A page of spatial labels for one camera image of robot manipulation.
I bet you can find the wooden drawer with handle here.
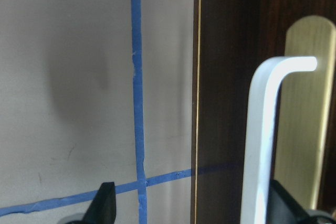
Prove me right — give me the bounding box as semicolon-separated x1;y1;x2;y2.
191;0;335;223

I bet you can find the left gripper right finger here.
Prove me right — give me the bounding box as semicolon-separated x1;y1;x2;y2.
266;180;315;224

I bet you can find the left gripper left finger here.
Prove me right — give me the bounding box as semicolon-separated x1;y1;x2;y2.
82;182;117;224

